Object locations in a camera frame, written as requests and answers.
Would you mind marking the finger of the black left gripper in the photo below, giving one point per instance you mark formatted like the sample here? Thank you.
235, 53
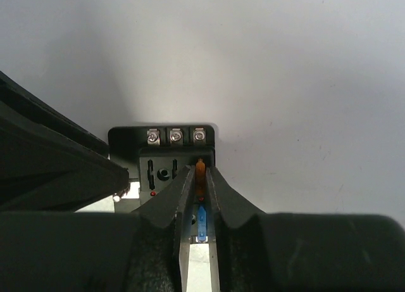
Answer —
47, 161

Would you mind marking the black fuse box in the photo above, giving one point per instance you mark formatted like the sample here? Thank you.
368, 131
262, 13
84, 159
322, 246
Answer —
154, 155

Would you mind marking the blue blade fuse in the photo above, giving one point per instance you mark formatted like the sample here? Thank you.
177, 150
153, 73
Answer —
201, 224

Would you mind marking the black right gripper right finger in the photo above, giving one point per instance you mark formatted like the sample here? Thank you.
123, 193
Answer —
257, 251

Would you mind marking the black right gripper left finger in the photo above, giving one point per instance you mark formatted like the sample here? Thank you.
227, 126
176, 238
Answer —
145, 250

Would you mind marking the orange blade fuse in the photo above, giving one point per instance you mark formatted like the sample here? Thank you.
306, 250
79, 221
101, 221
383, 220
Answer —
200, 178

